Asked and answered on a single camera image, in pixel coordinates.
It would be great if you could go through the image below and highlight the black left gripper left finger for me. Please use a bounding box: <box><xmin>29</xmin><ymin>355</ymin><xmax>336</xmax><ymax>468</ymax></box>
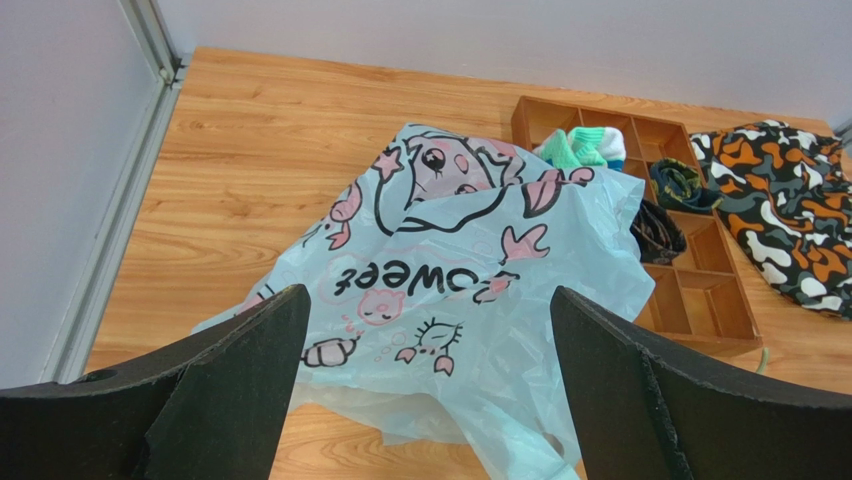
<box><xmin>1</xmin><ymin>285</ymin><xmax>311</xmax><ymax>479</ymax></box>

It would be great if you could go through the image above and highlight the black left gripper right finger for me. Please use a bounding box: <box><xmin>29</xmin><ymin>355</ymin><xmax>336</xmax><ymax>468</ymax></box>
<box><xmin>550</xmin><ymin>287</ymin><xmax>851</xmax><ymax>479</ymax></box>

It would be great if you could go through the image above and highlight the light blue cartoon plastic bag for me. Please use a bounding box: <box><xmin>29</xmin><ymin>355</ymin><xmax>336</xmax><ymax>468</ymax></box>
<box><xmin>191</xmin><ymin>122</ymin><xmax>657</xmax><ymax>480</ymax></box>

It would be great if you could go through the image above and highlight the wooden compartment tray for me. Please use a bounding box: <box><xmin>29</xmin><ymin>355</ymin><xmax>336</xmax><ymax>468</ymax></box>
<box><xmin>511</xmin><ymin>96</ymin><xmax>763</xmax><ymax>356</ymax></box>

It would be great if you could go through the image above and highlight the black brown rolled sock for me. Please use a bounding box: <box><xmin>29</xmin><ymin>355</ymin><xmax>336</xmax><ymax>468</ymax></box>
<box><xmin>630</xmin><ymin>200</ymin><xmax>687</xmax><ymax>265</ymax></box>

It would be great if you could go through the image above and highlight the dark green rolled sock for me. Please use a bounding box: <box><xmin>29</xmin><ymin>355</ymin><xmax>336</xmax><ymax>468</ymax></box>
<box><xmin>649</xmin><ymin>158</ymin><xmax>723</xmax><ymax>215</ymax></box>

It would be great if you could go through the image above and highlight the orange camouflage cloth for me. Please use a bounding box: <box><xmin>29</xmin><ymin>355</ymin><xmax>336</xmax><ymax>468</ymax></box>
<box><xmin>690</xmin><ymin>120</ymin><xmax>851</xmax><ymax>320</ymax></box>

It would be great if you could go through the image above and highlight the green white sock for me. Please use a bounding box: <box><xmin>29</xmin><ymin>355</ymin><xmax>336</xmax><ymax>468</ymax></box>
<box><xmin>533</xmin><ymin>127</ymin><xmax>627</xmax><ymax>171</ymax></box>

